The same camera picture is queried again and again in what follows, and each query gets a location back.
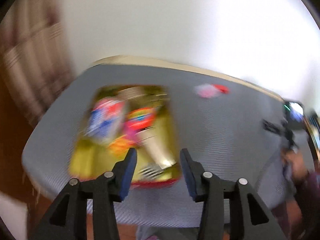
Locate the brown wooden door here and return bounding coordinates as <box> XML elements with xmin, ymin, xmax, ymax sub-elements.
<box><xmin>0</xmin><ymin>74</ymin><xmax>51</xmax><ymax>205</ymax></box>

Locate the red gold metal tin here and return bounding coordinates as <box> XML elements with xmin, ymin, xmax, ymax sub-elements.
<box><xmin>69</xmin><ymin>85</ymin><xmax>181</xmax><ymax>188</ymax></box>

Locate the black camera tripod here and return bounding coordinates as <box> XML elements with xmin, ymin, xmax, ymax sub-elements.
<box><xmin>262</xmin><ymin>119</ymin><xmax>297</xmax><ymax>150</ymax></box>

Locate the clear plastic case red lid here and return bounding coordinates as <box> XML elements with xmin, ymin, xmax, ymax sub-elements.
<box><xmin>194</xmin><ymin>83</ymin><xmax>229</xmax><ymax>99</ymax></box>

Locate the yellow small box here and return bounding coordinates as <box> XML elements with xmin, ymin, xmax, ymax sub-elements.
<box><xmin>108</xmin><ymin>135</ymin><xmax>135</xmax><ymax>157</ymax></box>

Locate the wooden rectangular block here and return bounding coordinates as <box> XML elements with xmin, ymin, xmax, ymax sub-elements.
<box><xmin>137</xmin><ymin>127</ymin><xmax>176</xmax><ymax>170</ymax></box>

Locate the beige red cardboard box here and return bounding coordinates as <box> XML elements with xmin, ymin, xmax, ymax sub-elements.
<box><xmin>118</xmin><ymin>86</ymin><xmax>146</xmax><ymax>100</ymax></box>

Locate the beige patterned curtain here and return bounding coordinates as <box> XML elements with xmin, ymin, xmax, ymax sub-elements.
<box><xmin>1</xmin><ymin>0</ymin><xmax>74</xmax><ymax>126</ymax></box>

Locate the pink rectangular block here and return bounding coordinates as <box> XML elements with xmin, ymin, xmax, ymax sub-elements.
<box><xmin>123</xmin><ymin>121</ymin><xmax>141</xmax><ymax>145</ymax></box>

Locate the blue red toothpick box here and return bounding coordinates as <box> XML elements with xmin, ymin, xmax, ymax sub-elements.
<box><xmin>85</xmin><ymin>96</ymin><xmax>127</xmax><ymax>144</ymax></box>

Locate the grey mesh table mat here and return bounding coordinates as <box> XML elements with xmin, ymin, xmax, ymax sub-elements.
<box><xmin>21</xmin><ymin>63</ymin><xmax>313</xmax><ymax>228</ymax></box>

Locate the small colourful round tin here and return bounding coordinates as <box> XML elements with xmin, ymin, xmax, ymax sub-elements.
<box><xmin>125</xmin><ymin>107</ymin><xmax>156</xmax><ymax>131</ymax></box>

